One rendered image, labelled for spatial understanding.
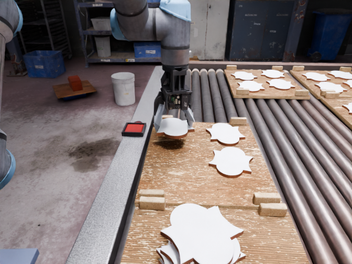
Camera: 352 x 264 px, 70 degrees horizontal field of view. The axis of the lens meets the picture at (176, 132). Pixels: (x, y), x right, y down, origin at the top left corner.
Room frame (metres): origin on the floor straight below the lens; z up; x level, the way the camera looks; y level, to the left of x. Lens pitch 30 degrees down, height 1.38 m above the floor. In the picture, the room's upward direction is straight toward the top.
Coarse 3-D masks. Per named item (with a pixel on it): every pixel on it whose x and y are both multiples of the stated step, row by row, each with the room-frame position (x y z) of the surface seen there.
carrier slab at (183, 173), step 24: (168, 144) 0.68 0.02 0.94; (192, 144) 0.68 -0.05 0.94; (216, 144) 0.68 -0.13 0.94; (240, 144) 0.68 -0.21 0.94; (144, 168) 0.56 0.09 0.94; (168, 168) 0.56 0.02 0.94; (192, 168) 0.56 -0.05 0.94; (264, 168) 0.56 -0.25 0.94; (168, 192) 0.47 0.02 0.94; (192, 192) 0.47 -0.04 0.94; (216, 192) 0.47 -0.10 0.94; (240, 192) 0.47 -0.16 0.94; (264, 192) 0.47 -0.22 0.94
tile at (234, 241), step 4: (216, 208) 0.35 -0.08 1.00; (220, 216) 0.33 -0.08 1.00; (224, 220) 0.32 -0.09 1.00; (228, 224) 0.31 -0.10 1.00; (236, 228) 0.30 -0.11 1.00; (240, 232) 0.30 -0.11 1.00; (232, 240) 0.28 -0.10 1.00; (236, 240) 0.28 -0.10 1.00; (236, 244) 0.27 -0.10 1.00; (236, 248) 0.26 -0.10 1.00; (236, 252) 0.26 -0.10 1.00; (236, 256) 0.25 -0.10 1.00; (232, 260) 0.24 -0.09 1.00; (236, 260) 0.24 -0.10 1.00
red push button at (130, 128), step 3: (129, 126) 0.81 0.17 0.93; (132, 126) 0.81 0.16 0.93; (135, 126) 0.81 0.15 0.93; (138, 126) 0.81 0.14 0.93; (141, 126) 0.81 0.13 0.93; (126, 129) 0.79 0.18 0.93; (129, 129) 0.79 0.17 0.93; (132, 129) 0.79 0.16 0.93; (135, 129) 0.79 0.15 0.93; (138, 129) 0.79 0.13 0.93; (141, 129) 0.79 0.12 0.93
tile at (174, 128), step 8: (168, 120) 0.73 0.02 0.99; (176, 120) 0.73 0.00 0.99; (184, 120) 0.73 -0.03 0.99; (160, 128) 0.67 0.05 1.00; (168, 128) 0.67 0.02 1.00; (176, 128) 0.67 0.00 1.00; (184, 128) 0.67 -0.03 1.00; (192, 128) 0.67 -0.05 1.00; (168, 136) 0.63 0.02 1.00; (176, 136) 0.63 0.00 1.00; (184, 136) 0.64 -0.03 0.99
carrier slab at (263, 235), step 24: (144, 216) 0.39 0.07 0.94; (168, 216) 0.39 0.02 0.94; (240, 216) 0.39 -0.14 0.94; (264, 216) 0.39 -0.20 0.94; (288, 216) 0.39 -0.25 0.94; (144, 240) 0.33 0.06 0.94; (168, 240) 0.33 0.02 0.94; (240, 240) 0.33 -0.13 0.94; (264, 240) 0.33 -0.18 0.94; (288, 240) 0.33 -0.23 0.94
